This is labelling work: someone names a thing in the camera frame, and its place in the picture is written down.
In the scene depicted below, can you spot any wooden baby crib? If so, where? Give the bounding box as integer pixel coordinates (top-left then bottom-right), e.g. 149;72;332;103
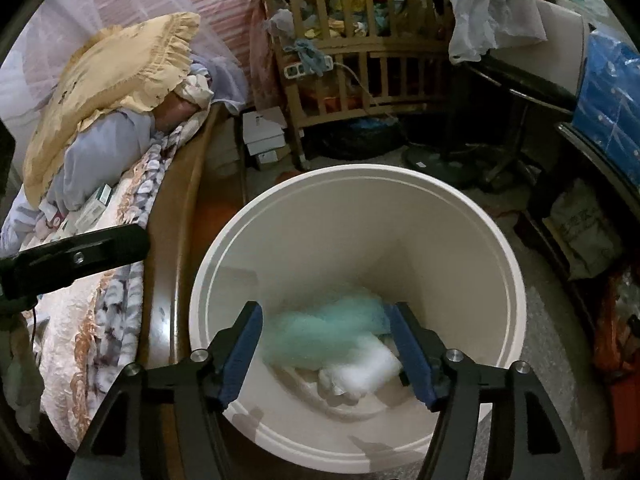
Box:
260;0;458;171

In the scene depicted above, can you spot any large white box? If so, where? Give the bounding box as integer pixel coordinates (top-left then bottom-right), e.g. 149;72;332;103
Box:
487;0;593;96

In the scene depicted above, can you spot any white sack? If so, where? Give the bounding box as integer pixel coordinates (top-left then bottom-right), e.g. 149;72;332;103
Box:
546;180;625;281

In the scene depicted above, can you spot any white plastic bag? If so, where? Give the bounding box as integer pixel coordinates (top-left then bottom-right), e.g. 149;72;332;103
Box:
416;0;548;64

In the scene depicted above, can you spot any dark shelf unit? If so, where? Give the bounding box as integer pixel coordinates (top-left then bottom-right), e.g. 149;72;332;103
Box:
515;122;640;311

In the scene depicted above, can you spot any pink striped curtain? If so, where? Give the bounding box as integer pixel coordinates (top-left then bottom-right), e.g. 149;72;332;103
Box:
165;0;271;111

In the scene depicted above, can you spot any white power strip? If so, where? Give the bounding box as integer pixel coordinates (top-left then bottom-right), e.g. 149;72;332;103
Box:
283;56;335;79

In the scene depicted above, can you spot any blue plastic package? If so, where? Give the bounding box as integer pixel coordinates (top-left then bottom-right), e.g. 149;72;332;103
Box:
571;30;640;161

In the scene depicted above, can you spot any yellow ruffled pillow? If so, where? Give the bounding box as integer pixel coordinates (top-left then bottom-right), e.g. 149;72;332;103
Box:
22;11;202;207

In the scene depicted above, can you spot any orange plastic bag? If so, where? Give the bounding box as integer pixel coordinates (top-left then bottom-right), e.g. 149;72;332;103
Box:
592;267;640;466

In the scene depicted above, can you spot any black plastic bag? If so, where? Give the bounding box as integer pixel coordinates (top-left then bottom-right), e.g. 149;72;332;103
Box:
317;119;407;162

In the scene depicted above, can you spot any white cardboard box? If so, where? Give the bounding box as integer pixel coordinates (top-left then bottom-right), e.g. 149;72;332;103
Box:
242;107;288;143
247;140;288;168

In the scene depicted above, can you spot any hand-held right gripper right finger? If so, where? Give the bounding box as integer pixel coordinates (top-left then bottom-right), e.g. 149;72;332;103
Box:
384;301;586;480

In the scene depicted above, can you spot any wooden bed frame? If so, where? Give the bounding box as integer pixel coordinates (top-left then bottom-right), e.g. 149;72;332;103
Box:
137;102;251;366

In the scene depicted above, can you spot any dark round fan base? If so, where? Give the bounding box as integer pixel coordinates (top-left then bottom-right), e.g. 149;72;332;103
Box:
404;142;478;188

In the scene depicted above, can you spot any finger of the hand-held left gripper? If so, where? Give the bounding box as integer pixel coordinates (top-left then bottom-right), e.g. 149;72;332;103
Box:
0;224;151;306

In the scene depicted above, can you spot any white round trash bin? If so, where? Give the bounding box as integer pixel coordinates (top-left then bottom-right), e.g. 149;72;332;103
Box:
189;164;528;473

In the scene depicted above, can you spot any white milk carton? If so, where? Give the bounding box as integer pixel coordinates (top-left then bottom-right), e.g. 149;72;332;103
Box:
72;202;103;233

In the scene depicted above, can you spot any floral patterned bed sheet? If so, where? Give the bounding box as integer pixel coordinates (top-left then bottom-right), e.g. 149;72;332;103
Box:
85;75;216;411

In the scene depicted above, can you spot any grey-blue blanket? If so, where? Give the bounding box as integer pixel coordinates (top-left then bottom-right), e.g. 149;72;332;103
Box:
0;57;241;261

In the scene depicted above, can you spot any blue knit cloth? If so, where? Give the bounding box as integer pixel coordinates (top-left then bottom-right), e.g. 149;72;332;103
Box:
285;39;327;75

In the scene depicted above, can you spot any white mosquito net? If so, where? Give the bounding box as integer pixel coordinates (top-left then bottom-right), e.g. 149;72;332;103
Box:
0;0;176;126

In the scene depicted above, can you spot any teal cloth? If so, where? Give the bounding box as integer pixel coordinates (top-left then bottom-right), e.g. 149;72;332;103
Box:
261;290;393;368

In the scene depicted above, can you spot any black side table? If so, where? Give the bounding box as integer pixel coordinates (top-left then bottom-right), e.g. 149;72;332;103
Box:
465;52;576;191

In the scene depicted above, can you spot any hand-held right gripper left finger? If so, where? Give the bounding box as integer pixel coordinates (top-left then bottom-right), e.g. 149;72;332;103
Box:
67;301;263;480

